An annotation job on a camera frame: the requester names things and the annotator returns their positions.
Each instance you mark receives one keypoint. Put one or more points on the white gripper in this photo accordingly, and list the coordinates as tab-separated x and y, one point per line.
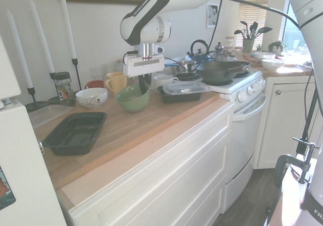
143	65

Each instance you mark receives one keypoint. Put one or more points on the green ceramic bowl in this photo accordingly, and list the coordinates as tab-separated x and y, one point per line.
132	102

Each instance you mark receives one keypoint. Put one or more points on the wide white mug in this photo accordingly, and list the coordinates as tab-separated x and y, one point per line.
162	81

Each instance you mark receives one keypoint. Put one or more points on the yellow mug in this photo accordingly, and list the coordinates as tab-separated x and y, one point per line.
116	81

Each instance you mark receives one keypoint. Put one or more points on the black container with clear lid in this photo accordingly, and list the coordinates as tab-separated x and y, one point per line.
181	92

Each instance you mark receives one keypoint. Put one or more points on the clear drinking glass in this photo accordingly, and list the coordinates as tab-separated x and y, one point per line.
97	72

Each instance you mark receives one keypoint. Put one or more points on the red mug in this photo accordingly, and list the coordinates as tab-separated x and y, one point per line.
95	84

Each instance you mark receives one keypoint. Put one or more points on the white bowl with swirl pattern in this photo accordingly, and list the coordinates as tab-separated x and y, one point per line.
91	99

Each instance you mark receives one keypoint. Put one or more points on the blue kettle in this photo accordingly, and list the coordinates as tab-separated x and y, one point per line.
200	55

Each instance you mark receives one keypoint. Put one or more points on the black wok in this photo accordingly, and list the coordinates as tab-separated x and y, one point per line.
217	70

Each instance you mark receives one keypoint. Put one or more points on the glass french press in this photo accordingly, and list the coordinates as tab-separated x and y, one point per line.
219	52

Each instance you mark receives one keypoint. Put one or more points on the glass jar with dark lid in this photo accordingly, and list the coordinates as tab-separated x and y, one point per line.
64	88

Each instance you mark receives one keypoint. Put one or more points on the black plastic takeout tray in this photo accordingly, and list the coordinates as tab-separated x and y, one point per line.
75	135

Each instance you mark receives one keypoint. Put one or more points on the jar with red checked lid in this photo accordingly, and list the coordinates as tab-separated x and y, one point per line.
229	41

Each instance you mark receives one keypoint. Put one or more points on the white drawer cabinet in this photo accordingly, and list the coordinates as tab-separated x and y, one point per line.
164	175

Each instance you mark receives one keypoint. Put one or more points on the clear plastic lid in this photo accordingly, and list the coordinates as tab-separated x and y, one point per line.
48	113

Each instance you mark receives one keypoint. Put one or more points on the white kitchen stove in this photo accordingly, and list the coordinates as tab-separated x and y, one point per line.
244	125

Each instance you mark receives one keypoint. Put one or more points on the green utensil holder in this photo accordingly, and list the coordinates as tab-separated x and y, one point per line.
248	46

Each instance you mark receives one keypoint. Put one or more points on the potted green plant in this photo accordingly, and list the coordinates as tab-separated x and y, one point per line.
252	30

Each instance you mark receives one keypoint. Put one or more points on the white serving bowl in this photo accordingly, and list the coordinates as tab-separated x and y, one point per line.
272	64
264	56

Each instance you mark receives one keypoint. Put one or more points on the wooden window blind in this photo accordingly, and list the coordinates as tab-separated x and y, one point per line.
252	21

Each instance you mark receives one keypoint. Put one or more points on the succulent plant in white pot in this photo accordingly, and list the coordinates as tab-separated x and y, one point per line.
276	47

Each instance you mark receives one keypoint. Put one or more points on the white cabinet with round knob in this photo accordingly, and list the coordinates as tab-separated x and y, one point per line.
285	125

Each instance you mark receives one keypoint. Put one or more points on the colourful fridge magnet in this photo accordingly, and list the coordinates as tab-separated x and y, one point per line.
5	188

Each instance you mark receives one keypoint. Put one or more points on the black metal clamp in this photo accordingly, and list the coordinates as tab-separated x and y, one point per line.
306	160

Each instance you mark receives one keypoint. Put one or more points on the white robot mounting table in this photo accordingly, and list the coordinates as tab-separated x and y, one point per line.
290	200

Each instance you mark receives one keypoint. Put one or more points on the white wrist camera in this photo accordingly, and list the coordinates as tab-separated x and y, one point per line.
159	50

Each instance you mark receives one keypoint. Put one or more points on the black and white wall print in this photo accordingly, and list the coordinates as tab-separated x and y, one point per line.
212	15

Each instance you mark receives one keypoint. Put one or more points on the black camera stand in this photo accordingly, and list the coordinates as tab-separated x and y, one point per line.
308	125

